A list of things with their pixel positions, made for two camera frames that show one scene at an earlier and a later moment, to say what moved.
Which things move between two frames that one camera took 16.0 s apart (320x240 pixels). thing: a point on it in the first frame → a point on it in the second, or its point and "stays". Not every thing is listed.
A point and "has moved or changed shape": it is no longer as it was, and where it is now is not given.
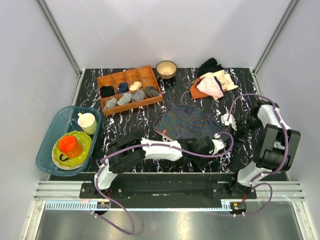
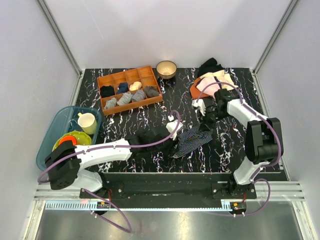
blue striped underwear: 184,121 has moved or changed shape
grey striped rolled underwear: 126,98 stays
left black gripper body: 202,161 → 167,147
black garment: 210,65 stays
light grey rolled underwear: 110,103 stays
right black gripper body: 253,123 → 214,115
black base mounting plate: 167,187 stays
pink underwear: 210,86 stays
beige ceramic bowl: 166,69 stays
